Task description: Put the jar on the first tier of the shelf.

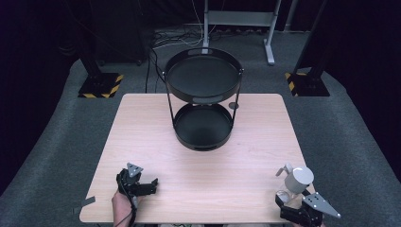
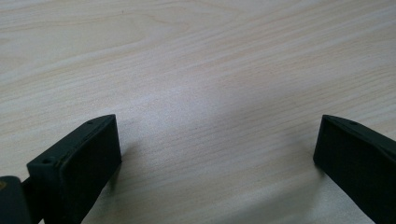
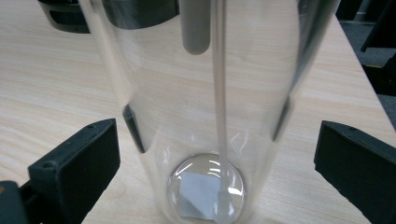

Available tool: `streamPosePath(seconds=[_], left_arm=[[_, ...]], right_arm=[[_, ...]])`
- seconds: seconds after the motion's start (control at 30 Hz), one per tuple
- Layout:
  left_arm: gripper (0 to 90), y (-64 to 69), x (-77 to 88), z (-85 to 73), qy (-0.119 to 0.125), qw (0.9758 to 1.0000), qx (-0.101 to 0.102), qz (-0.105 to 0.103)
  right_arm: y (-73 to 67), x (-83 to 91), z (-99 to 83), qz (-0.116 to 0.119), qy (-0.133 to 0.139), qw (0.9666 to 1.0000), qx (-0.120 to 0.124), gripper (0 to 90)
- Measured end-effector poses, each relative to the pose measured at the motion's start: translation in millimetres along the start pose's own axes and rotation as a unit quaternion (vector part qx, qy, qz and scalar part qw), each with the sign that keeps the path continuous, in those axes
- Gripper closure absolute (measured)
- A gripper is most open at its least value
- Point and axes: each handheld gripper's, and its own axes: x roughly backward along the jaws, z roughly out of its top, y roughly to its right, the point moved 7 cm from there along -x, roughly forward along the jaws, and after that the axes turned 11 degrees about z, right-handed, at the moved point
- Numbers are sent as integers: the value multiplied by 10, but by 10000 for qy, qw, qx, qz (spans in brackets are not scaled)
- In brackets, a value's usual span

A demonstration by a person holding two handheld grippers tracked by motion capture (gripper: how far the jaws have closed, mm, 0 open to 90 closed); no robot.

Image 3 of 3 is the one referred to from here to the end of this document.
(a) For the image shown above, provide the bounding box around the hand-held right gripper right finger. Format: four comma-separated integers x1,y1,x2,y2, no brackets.
313,120,396,224

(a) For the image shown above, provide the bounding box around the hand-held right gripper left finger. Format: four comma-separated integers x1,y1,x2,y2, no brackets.
27,118,121,224

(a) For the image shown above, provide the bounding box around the tall clear glass cup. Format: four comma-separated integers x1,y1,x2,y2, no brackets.
78,0,342,224

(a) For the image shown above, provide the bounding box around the clear glass stirring rod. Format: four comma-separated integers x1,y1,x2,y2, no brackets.
210,0,233,224

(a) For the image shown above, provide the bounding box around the dark furniture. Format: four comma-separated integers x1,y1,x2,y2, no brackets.
335,0,396,97

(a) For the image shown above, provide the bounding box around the grey round-ended cylinder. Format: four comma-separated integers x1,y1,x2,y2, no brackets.
178,0,212,56

